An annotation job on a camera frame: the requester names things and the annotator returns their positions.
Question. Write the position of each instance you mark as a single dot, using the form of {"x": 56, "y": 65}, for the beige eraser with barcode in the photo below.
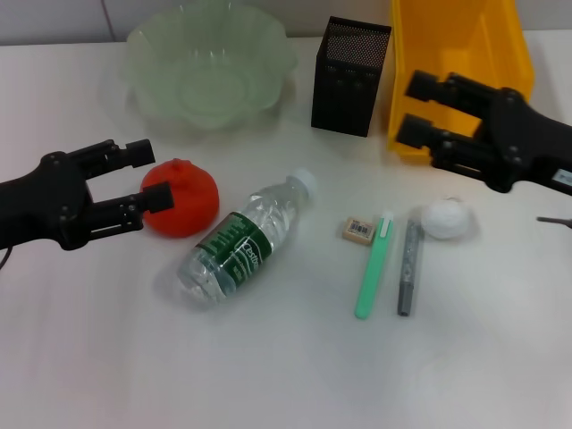
{"x": 357, "y": 230}

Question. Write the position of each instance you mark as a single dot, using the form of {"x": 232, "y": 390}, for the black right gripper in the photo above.
{"x": 514, "y": 134}

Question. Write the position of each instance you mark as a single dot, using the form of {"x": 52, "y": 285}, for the green pen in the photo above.
{"x": 373, "y": 268}

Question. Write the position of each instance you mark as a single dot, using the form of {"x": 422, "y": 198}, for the black mesh pen holder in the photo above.
{"x": 348, "y": 80}

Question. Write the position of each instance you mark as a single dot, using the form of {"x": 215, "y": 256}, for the red-orange toy orange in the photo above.
{"x": 192, "y": 201}

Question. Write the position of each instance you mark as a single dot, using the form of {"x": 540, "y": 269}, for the grey marker pen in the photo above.
{"x": 409, "y": 268}

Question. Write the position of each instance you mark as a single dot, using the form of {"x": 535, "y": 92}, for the yellow plastic bin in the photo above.
{"x": 465, "y": 44}

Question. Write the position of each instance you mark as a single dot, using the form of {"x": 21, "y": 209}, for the pale green glass fruit bowl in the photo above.
{"x": 201, "y": 67}

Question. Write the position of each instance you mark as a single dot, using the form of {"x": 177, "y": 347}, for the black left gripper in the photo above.
{"x": 40, "y": 201}

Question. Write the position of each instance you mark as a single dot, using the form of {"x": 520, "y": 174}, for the white paper ball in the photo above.
{"x": 447, "y": 219}

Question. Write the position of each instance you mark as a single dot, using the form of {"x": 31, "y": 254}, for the clear green-label water bottle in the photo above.
{"x": 250, "y": 237}

